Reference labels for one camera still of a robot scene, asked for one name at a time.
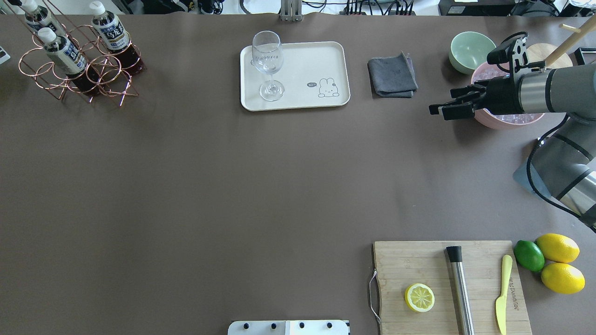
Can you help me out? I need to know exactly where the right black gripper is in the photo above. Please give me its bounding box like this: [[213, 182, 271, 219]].
[[429, 75, 523, 121]]

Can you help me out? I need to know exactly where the tea bottle white cap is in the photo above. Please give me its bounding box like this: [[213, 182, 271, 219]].
[[88, 0, 145, 76]]

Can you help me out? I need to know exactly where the copper wire bottle basket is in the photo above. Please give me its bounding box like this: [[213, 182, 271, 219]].
[[1, 0, 146, 106]]

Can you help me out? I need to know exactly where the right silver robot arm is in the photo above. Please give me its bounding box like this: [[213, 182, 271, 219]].
[[429, 64, 595, 230]]

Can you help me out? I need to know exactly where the pink bowl of ice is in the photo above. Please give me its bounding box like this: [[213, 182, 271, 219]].
[[470, 62, 544, 130]]

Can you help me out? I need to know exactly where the green ceramic bowl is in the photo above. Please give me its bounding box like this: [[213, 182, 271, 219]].
[[448, 31, 496, 74]]

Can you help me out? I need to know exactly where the grey folded cloth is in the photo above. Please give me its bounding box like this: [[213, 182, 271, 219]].
[[367, 52, 419, 98]]

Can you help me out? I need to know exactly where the wooden cup tree stand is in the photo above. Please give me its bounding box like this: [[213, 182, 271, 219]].
[[527, 15, 596, 68]]

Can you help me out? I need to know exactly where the steel muddler black tip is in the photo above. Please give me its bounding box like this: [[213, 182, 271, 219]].
[[446, 246, 475, 335]]

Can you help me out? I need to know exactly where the cream rabbit tray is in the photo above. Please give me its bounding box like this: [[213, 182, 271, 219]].
[[240, 41, 351, 112]]

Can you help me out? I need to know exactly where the yellow plastic knife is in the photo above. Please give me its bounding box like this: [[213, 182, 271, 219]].
[[494, 255, 513, 335]]

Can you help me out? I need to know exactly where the green lime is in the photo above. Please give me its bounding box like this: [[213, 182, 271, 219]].
[[513, 240, 545, 272]]

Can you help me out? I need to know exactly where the yellow lemon far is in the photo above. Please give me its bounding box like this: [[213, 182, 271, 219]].
[[535, 233, 580, 263]]

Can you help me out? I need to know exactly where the yellow lemon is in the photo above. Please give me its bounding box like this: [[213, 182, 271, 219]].
[[535, 233, 580, 263], [541, 262, 585, 295]]

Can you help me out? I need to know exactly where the bamboo cutting board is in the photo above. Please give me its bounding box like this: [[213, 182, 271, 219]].
[[372, 241, 514, 335]]

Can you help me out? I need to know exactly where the half lemon slice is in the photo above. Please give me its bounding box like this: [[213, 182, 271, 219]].
[[404, 283, 435, 313]]

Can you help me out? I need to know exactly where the yellow lemon near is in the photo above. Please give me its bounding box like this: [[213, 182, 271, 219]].
[[541, 262, 585, 295]]

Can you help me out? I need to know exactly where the clear wine glass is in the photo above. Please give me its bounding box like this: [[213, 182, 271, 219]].
[[251, 30, 284, 101]]

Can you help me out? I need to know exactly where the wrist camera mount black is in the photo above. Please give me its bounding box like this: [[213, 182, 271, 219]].
[[486, 31, 546, 75]]

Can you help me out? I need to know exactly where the aluminium frame post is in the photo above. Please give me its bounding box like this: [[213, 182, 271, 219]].
[[279, 0, 303, 22]]

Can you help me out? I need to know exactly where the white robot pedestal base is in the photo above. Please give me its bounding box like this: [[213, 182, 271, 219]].
[[227, 319, 351, 335]]

